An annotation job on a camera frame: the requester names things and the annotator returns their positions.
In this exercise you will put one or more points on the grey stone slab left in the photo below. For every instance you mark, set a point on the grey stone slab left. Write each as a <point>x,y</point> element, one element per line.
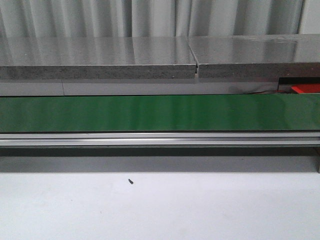
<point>95,58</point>

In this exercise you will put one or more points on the grey stone slab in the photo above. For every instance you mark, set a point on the grey stone slab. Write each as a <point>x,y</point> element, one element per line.
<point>266,56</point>
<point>95,58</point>

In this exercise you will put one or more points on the grey stone slab right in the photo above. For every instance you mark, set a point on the grey stone slab right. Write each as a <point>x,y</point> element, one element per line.
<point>266,56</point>

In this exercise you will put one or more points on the green conveyor belt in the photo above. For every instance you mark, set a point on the green conveyor belt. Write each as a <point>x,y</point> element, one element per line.
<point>173,113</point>

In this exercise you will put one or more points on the red plate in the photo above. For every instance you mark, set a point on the red plate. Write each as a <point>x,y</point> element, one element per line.
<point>312,88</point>

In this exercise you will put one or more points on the grey rear conveyor panel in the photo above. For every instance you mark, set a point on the grey rear conveyor panel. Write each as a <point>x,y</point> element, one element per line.
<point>135,87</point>

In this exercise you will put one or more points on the grey pleated curtain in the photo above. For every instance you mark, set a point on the grey pleated curtain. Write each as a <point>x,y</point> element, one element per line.
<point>148,18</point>

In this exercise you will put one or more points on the aluminium conveyor side rail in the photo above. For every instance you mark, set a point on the aluminium conveyor side rail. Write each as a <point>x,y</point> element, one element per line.
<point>218,139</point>

